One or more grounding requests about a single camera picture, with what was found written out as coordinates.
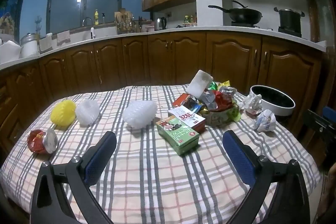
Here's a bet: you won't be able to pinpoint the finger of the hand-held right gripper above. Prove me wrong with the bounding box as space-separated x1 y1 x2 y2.
304 106 336 140

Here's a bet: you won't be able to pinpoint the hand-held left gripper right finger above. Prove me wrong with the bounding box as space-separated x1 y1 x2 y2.
223 130 311 224

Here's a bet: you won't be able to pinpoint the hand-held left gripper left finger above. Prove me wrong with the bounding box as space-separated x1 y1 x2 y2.
31 131 117 224

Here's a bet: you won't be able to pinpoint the white and blue wrapper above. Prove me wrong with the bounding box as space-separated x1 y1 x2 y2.
253 109 277 132

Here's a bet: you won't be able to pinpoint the white round waste bin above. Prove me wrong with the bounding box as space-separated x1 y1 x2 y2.
249 85 296 116

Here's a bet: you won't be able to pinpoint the white paper ball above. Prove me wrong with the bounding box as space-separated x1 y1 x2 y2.
243 94 263 115

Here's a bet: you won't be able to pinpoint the small white foam fruit net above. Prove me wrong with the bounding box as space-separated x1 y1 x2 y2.
75 98 100 127

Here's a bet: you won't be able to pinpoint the pile of crumpled snack wrappers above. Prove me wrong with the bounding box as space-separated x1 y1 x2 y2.
197 80 241 126

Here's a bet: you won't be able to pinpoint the yellow foam fruit net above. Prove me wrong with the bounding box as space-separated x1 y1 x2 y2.
51 100 77 126

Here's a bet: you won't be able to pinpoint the plaid tablecloth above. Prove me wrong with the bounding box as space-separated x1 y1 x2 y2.
0 84 322 224

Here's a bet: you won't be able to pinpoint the red crumpled snack wrapper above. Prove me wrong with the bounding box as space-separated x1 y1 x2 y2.
27 128 58 154

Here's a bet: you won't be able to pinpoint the green carton box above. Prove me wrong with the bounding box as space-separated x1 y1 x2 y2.
155 117 200 156

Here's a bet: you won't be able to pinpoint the large white foam fruit net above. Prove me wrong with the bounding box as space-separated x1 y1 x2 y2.
122 100 157 130

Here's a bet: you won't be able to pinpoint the white and red carton box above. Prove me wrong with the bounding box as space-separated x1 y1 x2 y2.
167 106 206 133

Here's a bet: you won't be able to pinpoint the orange and blue carton box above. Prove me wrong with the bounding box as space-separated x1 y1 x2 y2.
172 93 202 113

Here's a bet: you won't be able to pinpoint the white foam block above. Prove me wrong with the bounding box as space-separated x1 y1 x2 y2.
186 70 214 97

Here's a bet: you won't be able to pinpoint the black gas stove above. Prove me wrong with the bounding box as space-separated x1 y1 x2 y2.
230 21 303 38

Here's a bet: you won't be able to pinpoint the black stock pot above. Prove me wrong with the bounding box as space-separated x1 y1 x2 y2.
274 7 305 33

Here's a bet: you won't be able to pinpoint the brown wooden base cabinets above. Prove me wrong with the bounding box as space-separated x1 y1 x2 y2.
0 31 326 140

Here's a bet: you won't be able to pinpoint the white dish cloth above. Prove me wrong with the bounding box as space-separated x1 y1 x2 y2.
57 30 71 46
39 33 54 52

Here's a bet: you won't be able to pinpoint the black wok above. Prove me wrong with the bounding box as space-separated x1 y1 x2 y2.
208 0 263 26

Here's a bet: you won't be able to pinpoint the steel lidded canister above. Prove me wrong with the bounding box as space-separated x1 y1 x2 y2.
20 33 40 58

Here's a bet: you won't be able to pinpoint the white kitchen countertop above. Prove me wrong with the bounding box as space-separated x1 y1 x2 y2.
0 25 327 71

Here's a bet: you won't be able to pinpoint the white plastic bag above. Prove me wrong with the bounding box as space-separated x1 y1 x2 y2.
0 40 21 64

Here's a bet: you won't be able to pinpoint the wooden utensil rack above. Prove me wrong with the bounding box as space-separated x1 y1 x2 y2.
114 8 135 33

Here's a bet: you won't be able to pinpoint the group of seasoning bottles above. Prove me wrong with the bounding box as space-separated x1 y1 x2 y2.
184 15 197 27

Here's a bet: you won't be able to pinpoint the steel electric kettle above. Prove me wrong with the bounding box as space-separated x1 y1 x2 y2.
154 17 168 31

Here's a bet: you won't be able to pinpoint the kitchen window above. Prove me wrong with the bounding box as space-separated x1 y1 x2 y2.
20 0 143 35

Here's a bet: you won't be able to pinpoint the colourful wall poster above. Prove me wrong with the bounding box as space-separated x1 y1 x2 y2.
0 0 21 35

